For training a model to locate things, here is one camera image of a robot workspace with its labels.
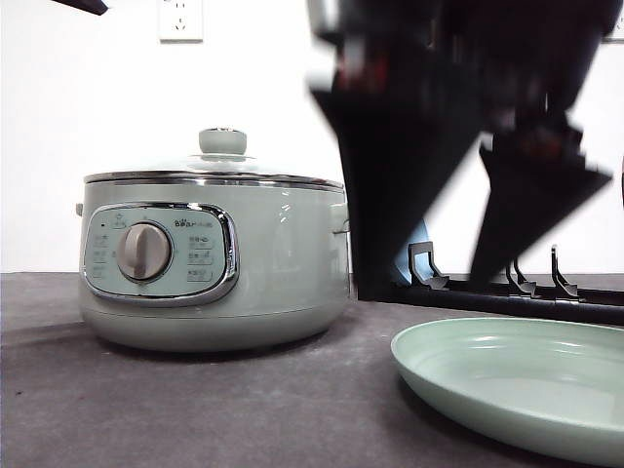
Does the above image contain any green plate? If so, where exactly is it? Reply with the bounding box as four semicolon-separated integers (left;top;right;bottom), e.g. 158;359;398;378
391;318;624;468

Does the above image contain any black plate rack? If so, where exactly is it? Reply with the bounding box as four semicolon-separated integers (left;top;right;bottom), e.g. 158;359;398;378
377;241;624;325

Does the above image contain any white wall socket left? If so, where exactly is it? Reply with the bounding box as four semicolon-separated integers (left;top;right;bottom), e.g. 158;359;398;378
156;0;204;45

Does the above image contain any white wall socket right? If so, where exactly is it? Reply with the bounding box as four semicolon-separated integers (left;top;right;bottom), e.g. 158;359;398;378
600;23;624;44

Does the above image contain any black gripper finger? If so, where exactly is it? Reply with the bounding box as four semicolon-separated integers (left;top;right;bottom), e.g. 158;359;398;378
470;134;612;288
309;90;486;300
52;0;109;16

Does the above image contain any white wall socket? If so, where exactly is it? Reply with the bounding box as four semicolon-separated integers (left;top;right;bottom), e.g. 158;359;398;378
600;23;624;44
156;0;204;45

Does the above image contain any green electric steamer pot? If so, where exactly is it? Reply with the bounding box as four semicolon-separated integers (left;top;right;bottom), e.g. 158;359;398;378
75;170;350;352

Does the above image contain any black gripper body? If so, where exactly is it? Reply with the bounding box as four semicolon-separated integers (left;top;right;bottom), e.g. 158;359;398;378
306;0;624;157

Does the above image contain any glass lid with green knob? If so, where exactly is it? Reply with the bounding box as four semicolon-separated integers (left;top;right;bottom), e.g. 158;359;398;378
83;127;345;192

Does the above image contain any blue plate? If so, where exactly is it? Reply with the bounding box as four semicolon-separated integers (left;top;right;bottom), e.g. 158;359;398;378
394;219;435;283

